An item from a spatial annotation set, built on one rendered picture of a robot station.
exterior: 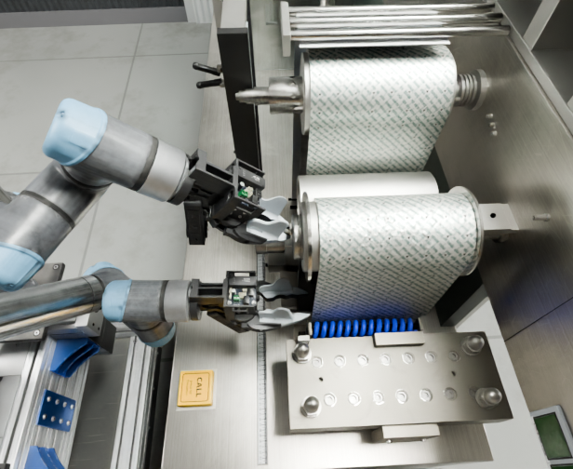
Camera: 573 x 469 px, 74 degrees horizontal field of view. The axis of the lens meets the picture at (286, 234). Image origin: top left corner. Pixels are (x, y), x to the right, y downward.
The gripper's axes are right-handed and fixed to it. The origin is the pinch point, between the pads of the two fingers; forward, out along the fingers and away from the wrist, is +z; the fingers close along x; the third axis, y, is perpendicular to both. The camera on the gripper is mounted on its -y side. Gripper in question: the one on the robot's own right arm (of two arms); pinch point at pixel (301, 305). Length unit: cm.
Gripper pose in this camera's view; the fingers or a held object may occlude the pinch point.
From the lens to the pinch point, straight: 74.0
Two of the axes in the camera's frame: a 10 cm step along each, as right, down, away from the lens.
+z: 10.0, 0.1, 0.4
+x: -0.1, -8.1, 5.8
